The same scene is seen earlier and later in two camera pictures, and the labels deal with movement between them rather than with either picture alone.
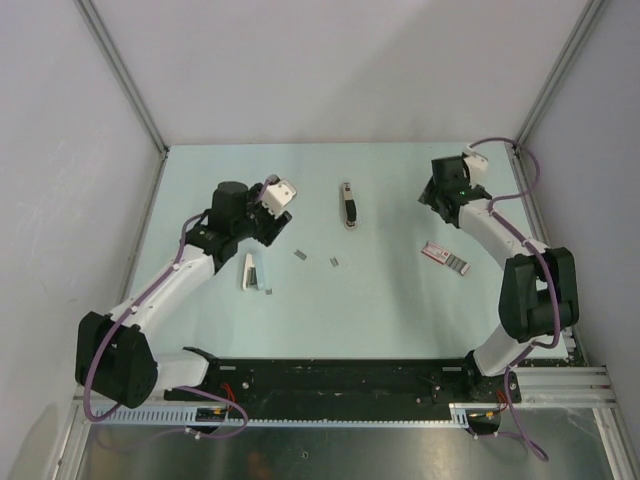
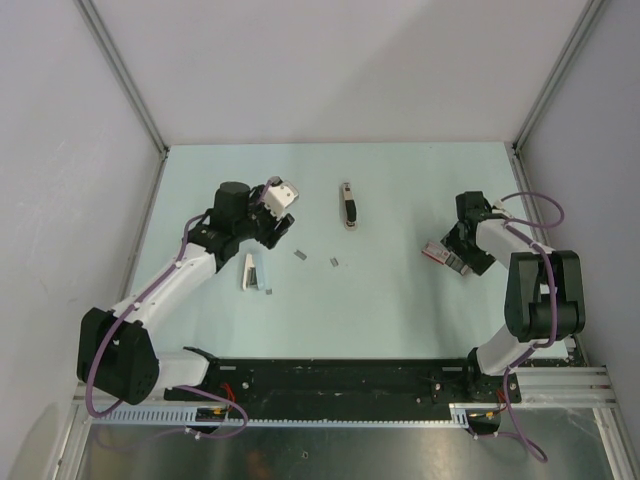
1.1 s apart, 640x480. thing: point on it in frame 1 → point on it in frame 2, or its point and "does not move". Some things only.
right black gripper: [429, 195] → [479, 262]
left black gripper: [273, 225] does not move
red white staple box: [440, 254] does not move
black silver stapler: [350, 207] does not move
